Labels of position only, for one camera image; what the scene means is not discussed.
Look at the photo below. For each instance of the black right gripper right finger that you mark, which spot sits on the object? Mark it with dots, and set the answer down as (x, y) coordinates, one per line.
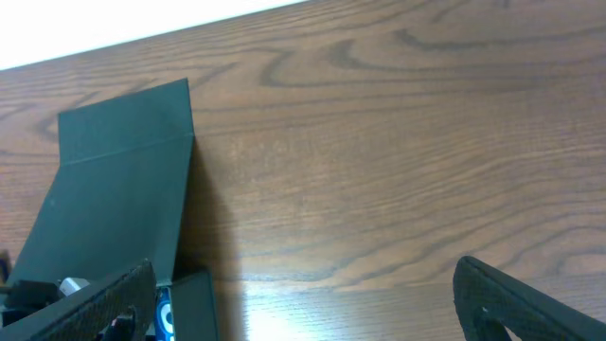
(491, 305)

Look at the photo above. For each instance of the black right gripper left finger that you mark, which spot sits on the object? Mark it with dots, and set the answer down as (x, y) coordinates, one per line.
(118, 305)

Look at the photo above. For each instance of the blue Oreo cookie pack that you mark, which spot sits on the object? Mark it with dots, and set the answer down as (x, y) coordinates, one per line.
(163, 321)

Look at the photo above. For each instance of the black open gift box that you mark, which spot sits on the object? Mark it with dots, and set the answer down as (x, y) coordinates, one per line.
(119, 196)

